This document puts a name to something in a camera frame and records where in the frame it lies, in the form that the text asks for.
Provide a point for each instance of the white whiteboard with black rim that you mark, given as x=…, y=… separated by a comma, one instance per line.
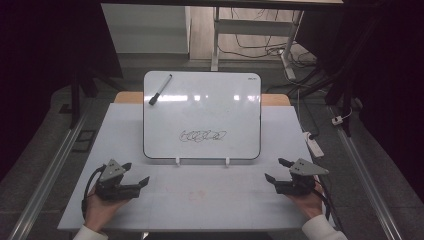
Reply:
x=200, y=113

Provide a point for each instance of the grey metal rail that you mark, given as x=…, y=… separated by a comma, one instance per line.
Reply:
x=50, y=173
x=366, y=180

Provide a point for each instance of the wooden table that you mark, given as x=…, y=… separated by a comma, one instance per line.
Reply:
x=128, y=97

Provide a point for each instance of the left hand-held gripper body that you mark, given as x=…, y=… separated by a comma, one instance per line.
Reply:
x=113, y=186

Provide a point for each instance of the black and white marker pen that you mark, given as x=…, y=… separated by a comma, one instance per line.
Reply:
x=160, y=89

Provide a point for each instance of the person's right hand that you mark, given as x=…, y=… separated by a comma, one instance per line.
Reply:
x=310, y=205

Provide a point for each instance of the white power strip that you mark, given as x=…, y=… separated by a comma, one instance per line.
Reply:
x=313, y=144

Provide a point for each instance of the person's left hand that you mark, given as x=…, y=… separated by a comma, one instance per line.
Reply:
x=98, y=211

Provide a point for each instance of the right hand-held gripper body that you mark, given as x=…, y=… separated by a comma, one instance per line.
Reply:
x=300, y=183

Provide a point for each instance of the white metal desk frame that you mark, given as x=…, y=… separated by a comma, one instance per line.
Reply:
x=253, y=28

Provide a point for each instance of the white whiteboard stand foot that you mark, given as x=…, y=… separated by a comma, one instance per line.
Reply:
x=227, y=162
x=177, y=162

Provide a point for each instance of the person's white sleeve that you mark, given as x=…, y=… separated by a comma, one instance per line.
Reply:
x=90, y=234
x=321, y=230

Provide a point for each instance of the black metal stand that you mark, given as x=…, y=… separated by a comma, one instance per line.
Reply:
x=346, y=83
x=75, y=96

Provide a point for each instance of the person's right white sleeve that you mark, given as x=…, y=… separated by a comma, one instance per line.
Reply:
x=321, y=230

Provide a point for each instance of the person's left white sleeve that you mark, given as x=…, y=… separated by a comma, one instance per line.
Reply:
x=90, y=234

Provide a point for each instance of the black floor plate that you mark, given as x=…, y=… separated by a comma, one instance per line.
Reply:
x=85, y=140

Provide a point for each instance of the small white plug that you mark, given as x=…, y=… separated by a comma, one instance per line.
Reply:
x=337, y=120

